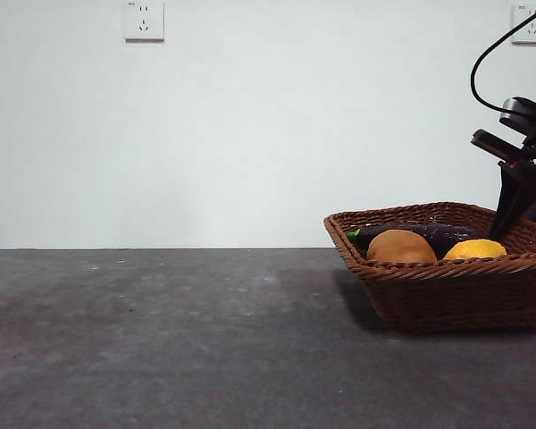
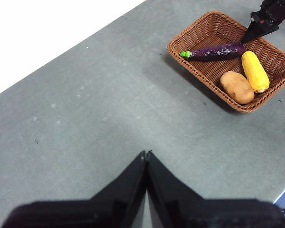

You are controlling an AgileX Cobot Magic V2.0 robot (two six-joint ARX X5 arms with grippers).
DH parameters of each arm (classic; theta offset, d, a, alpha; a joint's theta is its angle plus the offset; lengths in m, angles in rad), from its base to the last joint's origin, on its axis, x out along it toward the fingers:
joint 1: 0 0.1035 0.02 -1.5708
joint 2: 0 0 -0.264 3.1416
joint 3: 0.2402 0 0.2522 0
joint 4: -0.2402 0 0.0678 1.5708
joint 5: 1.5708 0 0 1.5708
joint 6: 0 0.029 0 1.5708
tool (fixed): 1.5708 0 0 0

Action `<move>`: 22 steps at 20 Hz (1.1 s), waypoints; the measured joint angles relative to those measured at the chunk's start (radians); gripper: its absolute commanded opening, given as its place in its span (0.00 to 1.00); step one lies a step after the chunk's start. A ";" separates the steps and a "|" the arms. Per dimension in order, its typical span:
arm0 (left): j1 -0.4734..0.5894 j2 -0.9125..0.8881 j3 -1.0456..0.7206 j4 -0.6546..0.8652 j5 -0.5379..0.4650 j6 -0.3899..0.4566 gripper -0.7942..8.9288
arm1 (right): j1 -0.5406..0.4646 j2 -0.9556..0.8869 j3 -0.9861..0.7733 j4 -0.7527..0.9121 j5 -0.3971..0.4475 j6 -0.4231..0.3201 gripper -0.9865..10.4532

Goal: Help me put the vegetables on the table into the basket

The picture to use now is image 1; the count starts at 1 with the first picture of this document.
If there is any yellow corn cob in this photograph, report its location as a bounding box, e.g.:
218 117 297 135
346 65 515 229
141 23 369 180
441 239 508 261

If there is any purple eggplant with green stem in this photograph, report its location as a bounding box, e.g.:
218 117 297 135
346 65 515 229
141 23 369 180
346 224 482 260

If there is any brown woven wicker basket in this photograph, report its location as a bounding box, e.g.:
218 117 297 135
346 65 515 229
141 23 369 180
323 201 536 335

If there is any brown potato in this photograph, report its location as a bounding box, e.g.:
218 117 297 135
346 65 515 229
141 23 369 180
366 229 438 265

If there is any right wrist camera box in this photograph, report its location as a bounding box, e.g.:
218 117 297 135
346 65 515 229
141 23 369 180
498 97 536 130

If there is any black camera cable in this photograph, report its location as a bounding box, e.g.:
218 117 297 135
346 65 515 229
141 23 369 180
470 3 536 113

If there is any white wall socket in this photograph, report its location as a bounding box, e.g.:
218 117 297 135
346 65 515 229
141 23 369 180
511 4 536 45
124 0 165 44

